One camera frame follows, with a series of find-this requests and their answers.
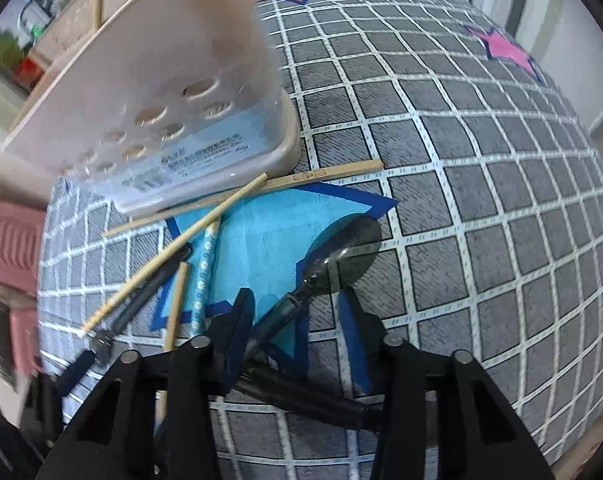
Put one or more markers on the grey checked tablecloth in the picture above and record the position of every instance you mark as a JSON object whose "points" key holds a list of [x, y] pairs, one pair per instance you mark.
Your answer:
{"points": [[498, 228]]}

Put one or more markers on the black handled utensil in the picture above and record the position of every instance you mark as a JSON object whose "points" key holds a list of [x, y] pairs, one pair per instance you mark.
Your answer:
{"points": [[101, 344]]}

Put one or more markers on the patterned bamboo chopstick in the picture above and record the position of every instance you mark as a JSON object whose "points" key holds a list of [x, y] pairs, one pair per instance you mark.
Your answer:
{"points": [[154, 264]]}

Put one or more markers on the beige utensil holder caddy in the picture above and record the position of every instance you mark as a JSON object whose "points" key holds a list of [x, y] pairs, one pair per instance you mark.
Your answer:
{"points": [[168, 101]]}

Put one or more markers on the blue star sticker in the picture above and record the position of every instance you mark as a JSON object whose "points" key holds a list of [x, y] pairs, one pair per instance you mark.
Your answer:
{"points": [[262, 245]]}

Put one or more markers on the plain wooden chopstick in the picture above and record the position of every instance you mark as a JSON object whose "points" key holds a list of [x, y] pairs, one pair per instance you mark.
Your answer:
{"points": [[351, 169]]}

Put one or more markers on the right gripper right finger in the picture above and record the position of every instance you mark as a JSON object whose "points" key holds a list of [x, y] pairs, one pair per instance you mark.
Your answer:
{"points": [[387, 364]]}

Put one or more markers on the black chopstick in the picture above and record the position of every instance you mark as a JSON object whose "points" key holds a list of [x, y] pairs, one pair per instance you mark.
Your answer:
{"points": [[297, 396]]}

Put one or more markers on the short wooden chopstick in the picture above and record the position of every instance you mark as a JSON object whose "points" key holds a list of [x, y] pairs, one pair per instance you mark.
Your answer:
{"points": [[173, 323]]}

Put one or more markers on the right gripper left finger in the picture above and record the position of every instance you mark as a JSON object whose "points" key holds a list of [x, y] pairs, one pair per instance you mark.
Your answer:
{"points": [[207, 365]]}

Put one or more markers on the pink plastic stool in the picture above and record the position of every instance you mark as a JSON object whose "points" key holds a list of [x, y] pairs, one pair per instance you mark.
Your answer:
{"points": [[21, 230]]}

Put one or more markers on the dark metal spoon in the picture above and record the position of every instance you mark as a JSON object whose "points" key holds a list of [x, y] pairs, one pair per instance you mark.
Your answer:
{"points": [[338, 257]]}

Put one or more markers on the blue dotted chopstick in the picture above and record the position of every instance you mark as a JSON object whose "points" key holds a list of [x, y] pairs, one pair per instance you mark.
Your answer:
{"points": [[203, 276]]}

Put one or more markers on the pink star sticker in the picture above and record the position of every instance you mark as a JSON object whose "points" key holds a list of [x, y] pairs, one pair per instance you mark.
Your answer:
{"points": [[501, 47]]}

